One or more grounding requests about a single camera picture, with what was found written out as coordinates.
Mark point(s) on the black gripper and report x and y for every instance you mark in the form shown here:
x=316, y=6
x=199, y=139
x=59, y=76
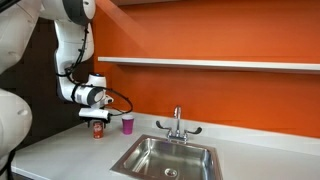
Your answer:
x=97, y=119

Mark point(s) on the red soda can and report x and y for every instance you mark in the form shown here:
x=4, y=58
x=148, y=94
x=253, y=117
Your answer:
x=98, y=130

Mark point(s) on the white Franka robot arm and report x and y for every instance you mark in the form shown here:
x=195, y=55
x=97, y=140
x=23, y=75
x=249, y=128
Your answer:
x=70, y=40

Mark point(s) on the purple plastic cup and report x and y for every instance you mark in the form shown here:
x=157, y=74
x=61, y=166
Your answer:
x=127, y=125

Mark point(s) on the dark brown cabinet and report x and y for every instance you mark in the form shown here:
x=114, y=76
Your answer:
x=40, y=110

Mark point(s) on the stainless steel sink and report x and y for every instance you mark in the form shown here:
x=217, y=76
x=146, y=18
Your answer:
x=156, y=156

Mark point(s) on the white counter backsplash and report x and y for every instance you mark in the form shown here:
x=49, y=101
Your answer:
x=266, y=136

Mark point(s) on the white wall shelf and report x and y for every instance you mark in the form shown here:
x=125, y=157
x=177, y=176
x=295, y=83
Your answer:
x=233, y=64

